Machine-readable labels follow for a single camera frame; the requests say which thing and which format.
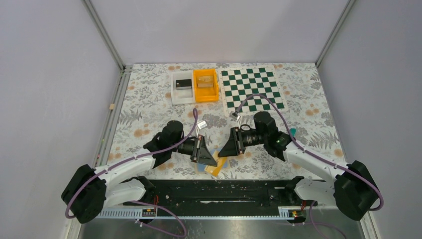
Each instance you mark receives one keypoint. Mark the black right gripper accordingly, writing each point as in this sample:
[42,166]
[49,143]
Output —
[236,141]

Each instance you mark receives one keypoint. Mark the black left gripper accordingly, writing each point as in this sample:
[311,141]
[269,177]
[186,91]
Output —
[198,149]

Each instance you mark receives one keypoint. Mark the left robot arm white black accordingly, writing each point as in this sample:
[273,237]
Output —
[92,189]

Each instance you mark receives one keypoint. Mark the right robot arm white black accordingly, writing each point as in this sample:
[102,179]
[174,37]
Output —
[349,187]

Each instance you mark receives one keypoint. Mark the teal card on table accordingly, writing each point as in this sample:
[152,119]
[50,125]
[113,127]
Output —
[293,131]

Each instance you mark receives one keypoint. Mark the green white chessboard mat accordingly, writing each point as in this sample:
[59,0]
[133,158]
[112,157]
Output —
[237,83]

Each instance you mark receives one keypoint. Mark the orange plastic bin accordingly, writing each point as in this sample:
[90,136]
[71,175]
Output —
[206,94]

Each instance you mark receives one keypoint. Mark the wooden block in orange bin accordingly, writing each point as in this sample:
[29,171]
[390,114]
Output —
[205,81]

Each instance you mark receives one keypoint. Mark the black box in white bin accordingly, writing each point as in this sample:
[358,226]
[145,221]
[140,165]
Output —
[183,84]

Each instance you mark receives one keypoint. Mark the white plastic bin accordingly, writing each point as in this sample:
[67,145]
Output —
[182,91]

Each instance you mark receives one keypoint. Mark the floral table cloth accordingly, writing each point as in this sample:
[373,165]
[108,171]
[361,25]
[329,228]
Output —
[147,107]

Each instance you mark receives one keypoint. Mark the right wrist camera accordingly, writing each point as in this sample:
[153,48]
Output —
[235,116]

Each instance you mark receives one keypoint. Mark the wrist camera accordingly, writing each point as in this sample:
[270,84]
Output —
[200,125]
[235,116]

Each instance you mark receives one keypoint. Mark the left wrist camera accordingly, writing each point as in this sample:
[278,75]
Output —
[200,125]

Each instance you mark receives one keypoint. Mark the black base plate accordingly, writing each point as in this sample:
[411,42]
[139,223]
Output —
[223,198]

